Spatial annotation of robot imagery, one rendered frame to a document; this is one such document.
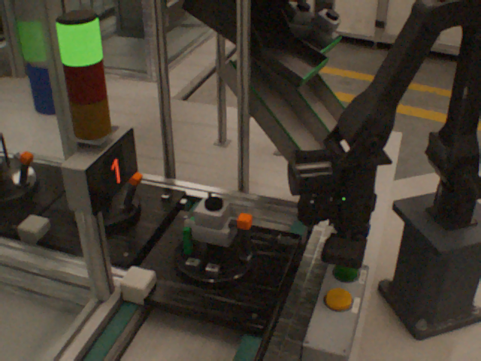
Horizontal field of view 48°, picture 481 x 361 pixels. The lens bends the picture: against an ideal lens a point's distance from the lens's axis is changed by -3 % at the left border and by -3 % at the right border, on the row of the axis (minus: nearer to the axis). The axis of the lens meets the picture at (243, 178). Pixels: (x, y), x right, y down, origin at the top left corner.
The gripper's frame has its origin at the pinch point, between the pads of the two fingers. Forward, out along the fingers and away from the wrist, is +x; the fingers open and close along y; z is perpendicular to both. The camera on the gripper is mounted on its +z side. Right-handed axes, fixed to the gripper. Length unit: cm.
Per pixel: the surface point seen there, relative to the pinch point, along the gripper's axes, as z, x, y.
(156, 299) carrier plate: 27.0, 4.0, 16.5
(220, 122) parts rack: 42, 9, -54
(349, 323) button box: -2.6, 5.1, 11.3
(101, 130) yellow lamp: 30.8, -26.1, 18.4
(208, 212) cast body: 21.5, -7.5, 6.8
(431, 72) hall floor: -19, 102, -366
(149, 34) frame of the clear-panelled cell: 80, -2, -88
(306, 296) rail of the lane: 5.0, 5.1, 7.4
